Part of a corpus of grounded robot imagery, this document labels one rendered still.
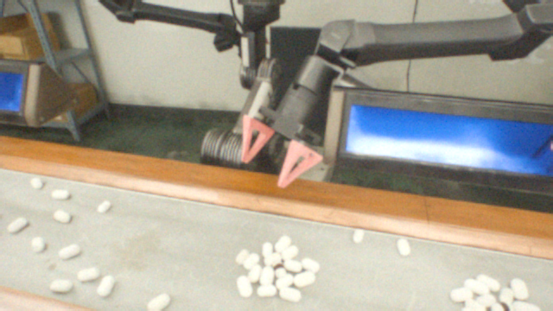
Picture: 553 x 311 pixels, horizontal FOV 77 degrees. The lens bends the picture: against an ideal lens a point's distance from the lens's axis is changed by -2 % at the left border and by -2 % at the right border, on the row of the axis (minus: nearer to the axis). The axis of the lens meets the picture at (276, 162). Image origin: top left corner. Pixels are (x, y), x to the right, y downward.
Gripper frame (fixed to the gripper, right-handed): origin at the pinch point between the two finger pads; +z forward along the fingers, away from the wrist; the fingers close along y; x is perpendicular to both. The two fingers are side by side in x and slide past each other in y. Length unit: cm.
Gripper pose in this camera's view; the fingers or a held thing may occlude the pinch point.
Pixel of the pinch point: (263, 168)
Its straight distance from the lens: 58.8
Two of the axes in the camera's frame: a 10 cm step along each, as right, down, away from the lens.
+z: -4.8, 8.7, 0.6
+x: -5.8, -2.7, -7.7
